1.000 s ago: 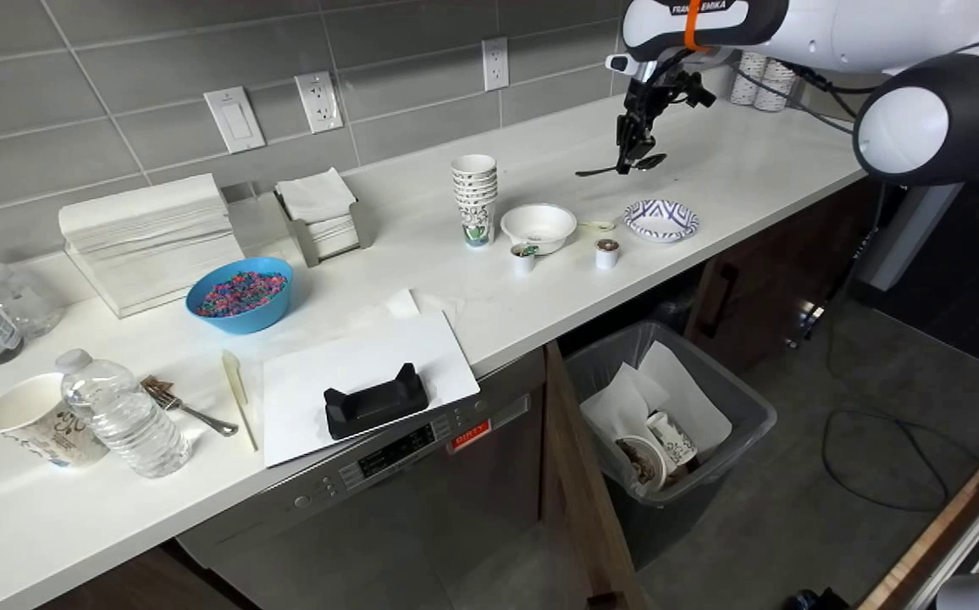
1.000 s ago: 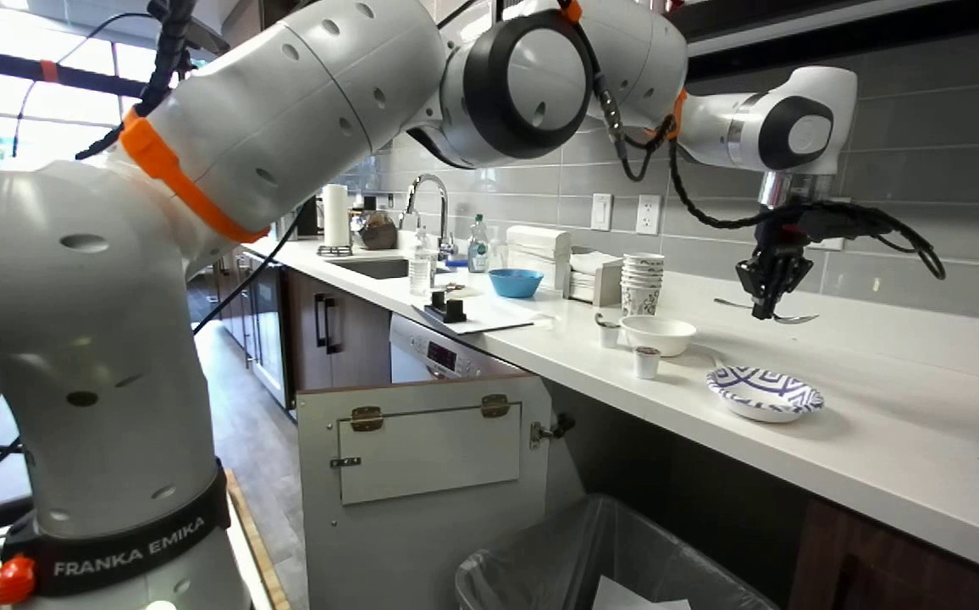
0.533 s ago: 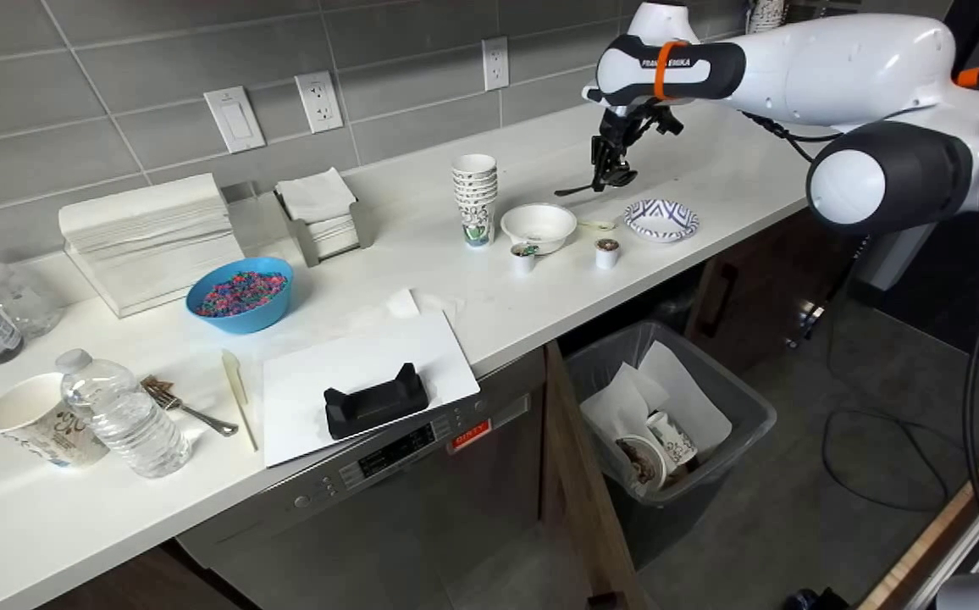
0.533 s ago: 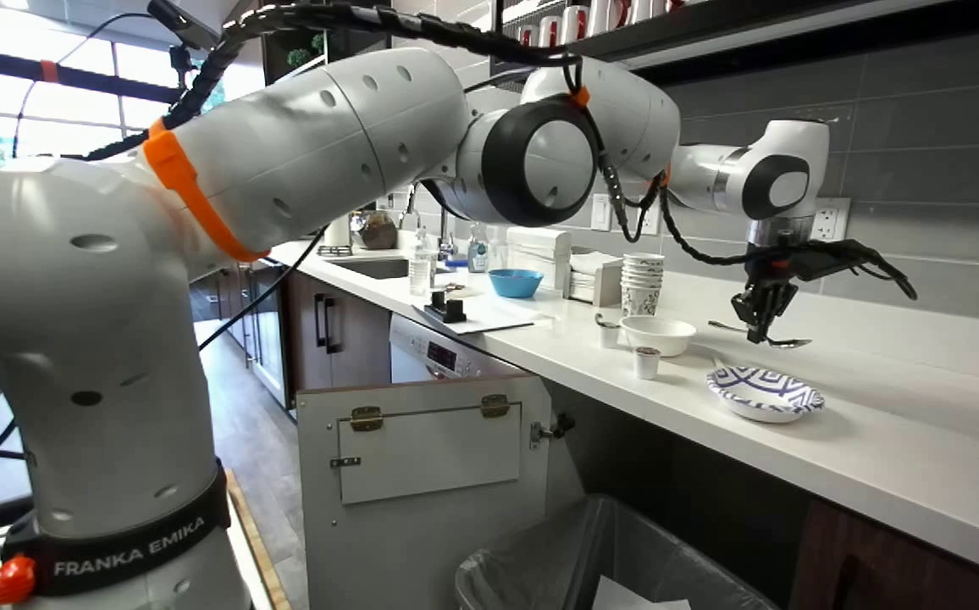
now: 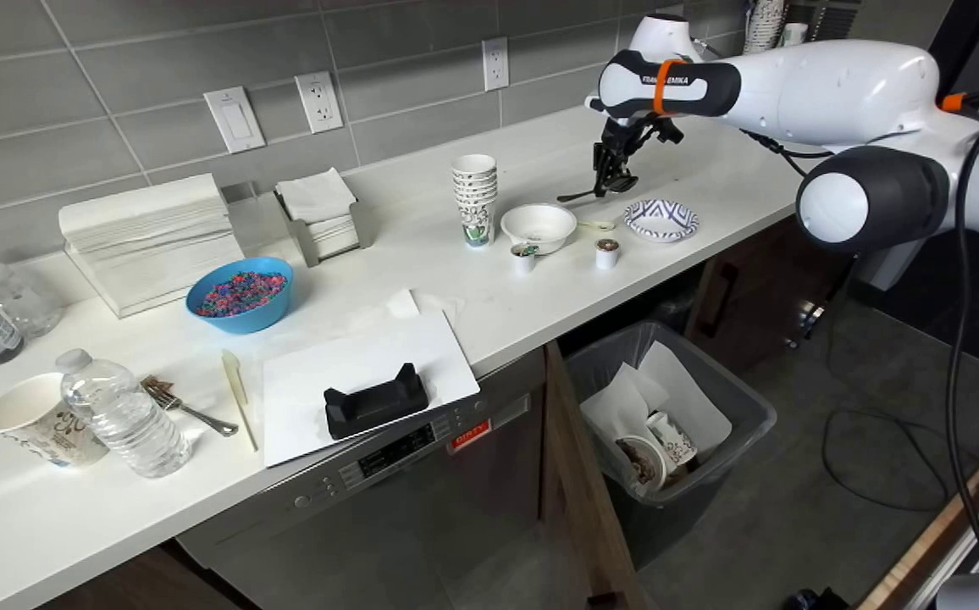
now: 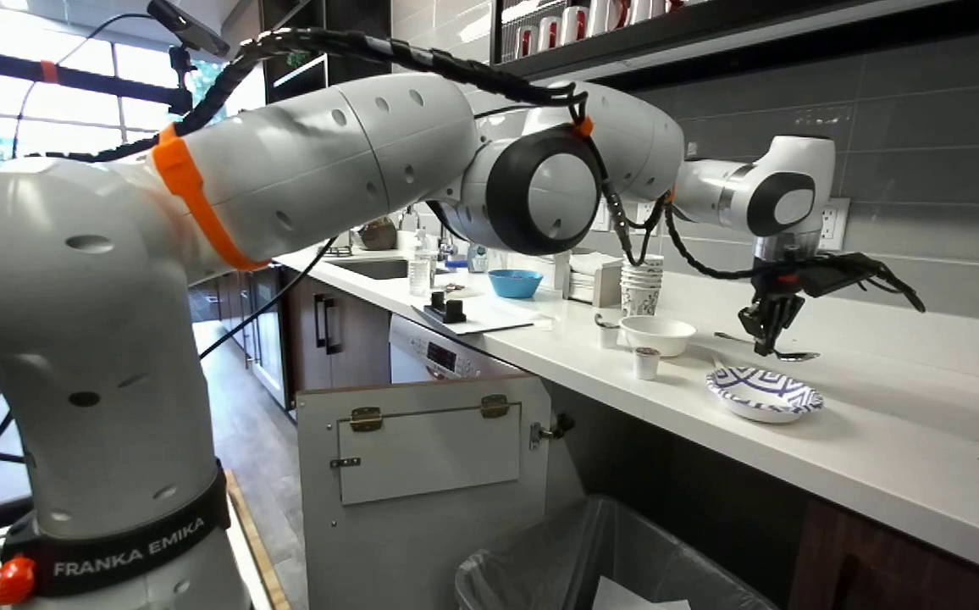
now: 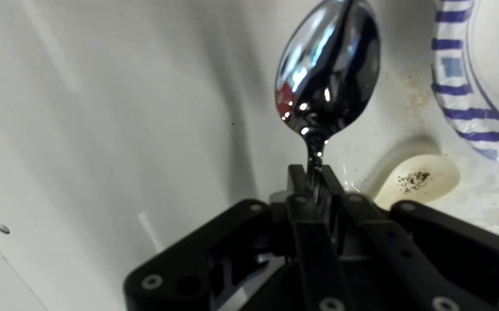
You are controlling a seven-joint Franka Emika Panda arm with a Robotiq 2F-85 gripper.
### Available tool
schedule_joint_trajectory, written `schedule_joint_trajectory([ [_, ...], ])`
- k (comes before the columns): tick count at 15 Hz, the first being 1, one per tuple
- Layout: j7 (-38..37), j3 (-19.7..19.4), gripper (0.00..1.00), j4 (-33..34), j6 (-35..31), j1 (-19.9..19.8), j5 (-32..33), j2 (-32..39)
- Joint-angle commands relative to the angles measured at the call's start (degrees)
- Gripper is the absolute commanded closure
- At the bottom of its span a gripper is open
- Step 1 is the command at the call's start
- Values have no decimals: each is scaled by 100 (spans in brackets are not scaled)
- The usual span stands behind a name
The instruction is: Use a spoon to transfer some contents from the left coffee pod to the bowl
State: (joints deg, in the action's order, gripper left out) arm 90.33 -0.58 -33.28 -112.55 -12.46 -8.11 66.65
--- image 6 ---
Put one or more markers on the blue patterned paper bowl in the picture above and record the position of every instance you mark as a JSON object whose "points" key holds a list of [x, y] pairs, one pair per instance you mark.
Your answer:
{"points": [[764, 395]]}

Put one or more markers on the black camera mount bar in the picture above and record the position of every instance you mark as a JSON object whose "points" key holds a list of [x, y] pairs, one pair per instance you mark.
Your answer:
{"points": [[94, 84]]}

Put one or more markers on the white wall outlet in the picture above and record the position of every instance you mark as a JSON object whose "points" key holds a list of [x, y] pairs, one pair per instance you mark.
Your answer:
{"points": [[840, 225]]}

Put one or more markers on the brown base cabinet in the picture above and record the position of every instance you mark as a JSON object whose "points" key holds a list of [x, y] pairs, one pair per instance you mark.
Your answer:
{"points": [[872, 578]]}

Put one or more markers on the kitchen sink basin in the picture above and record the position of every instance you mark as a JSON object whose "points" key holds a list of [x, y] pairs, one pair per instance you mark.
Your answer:
{"points": [[382, 268]]}

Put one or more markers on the dark open wall cabinet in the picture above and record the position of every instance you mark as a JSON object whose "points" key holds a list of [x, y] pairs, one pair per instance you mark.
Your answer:
{"points": [[337, 14]]}

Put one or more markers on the stack of printed paper cups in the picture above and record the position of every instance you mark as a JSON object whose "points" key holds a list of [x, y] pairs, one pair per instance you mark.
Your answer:
{"points": [[643, 291]]}

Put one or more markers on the black plastic holder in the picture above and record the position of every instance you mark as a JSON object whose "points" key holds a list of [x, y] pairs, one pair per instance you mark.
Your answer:
{"points": [[444, 311]]}

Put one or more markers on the white flat sheet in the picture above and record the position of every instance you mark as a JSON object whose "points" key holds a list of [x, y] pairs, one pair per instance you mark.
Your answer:
{"points": [[491, 325]]}

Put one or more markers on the grey trash bin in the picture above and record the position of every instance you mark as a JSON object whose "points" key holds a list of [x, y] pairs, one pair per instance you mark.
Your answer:
{"points": [[558, 563]]}

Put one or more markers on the dark wall shelf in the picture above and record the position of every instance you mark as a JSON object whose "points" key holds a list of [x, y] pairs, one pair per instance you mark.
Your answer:
{"points": [[735, 51]]}

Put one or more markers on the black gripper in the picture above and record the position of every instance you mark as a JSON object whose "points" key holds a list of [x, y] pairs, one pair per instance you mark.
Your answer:
{"points": [[781, 291]]}

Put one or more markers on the white shallow bowl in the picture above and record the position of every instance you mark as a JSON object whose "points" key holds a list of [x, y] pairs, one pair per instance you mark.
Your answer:
{"points": [[654, 330]]}

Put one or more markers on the built-in dishwasher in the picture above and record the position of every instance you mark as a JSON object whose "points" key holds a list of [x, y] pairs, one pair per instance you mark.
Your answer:
{"points": [[415, 356]]}

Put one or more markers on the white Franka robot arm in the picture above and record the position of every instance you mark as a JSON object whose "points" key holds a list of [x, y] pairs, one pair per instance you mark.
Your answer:
{"points": [[83, 340]]}

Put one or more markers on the small white coffee pod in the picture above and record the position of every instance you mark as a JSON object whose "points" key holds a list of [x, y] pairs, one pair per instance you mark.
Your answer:
{"points": [[648, 364], [602, 335]]}

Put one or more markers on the clear water bottle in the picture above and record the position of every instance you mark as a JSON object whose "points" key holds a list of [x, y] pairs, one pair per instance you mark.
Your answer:
{"points": [[423, 272]]}

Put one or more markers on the blue bowl with candies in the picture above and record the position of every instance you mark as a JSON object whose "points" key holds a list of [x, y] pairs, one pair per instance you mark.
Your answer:
{"points": [[517, 287]]}

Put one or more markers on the white paper in bin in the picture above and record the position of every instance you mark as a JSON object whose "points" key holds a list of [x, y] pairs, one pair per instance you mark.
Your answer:
{"points": [[624, 598]]}

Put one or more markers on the open under-counter cabinet door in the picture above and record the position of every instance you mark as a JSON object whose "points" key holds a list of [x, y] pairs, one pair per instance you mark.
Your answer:
{"points": [[423, 544]]}

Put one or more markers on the large white napkin stack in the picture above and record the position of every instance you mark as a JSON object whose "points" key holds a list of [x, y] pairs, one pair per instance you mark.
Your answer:
{"points": [[559, 272]]}

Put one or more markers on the white mug with red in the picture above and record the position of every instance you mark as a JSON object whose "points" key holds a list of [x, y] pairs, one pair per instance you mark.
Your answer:
{"points": [[549, 31], [577, 22], [607, 14]]}

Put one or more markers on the brown coffee jar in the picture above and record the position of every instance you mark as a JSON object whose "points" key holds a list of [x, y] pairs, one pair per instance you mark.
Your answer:
{"points": [[377, 235]]}

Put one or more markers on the dish soap bottle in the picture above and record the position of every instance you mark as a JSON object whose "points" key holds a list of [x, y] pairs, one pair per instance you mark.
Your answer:
{"points": [[479, 259]]}

